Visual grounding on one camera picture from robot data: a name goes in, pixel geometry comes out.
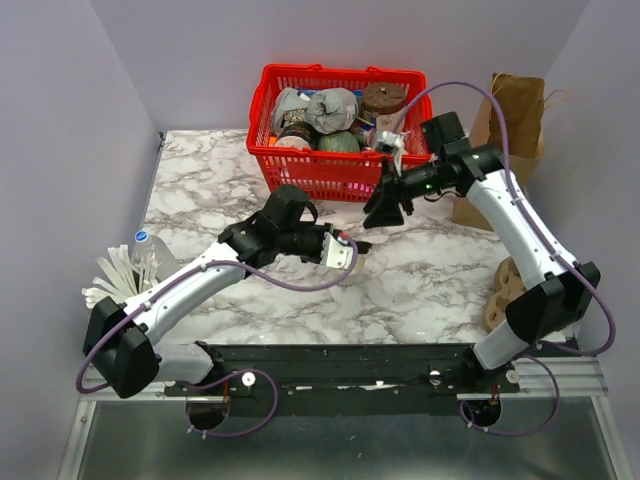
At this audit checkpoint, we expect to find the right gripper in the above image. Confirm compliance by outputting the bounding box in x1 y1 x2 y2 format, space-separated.
363 155 446 230

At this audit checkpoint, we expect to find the white paper coffee cup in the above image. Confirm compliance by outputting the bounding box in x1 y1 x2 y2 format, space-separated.
340 255 366 286

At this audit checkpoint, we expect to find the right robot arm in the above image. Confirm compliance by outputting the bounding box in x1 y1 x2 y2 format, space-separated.
364 112 600 392

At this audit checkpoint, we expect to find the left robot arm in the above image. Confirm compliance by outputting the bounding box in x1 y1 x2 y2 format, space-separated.
80 185 372 398

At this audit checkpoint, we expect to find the red drink can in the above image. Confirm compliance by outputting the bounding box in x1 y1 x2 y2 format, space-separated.
349 122 376 149

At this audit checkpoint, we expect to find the green textured ball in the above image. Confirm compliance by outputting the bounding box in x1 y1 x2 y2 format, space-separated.
316 131 361 154

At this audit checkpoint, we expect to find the red plastic shopping basket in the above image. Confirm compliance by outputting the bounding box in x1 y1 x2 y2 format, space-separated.
246 63 433 204

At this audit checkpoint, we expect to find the brown lidded round tub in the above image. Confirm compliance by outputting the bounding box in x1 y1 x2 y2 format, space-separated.
361 82 407 131

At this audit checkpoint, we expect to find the grey crumpled foil bag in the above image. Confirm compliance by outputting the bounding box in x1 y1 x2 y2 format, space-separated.
271 87 360 134

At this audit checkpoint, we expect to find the dark lidded jar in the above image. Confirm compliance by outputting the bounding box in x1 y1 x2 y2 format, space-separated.
274 122 319 150

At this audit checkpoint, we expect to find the cardboard cup carrier tray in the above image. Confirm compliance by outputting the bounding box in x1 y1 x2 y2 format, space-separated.
482 257 526 332

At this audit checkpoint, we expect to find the brown paper bag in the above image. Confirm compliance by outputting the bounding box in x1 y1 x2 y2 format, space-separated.
451 72 571 233

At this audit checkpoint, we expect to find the clear plastic water bottle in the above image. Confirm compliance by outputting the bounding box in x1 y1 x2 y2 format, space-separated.
131 230 181 290

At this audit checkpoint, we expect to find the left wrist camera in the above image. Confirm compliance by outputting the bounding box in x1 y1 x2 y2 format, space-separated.
320 232 353 270

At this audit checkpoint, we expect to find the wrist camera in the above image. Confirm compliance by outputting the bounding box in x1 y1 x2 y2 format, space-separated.
372 131 406 173
320 232 353 270

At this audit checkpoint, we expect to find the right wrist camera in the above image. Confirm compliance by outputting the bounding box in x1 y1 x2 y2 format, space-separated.
372 131 406 173

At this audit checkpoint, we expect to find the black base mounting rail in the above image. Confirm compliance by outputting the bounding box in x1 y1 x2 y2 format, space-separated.
165 344 541 417

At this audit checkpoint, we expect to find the aluminium frame rail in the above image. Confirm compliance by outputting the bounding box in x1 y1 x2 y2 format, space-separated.
83 357 608 402

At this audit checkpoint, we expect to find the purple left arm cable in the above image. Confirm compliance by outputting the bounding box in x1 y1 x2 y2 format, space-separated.
74 238 359 439

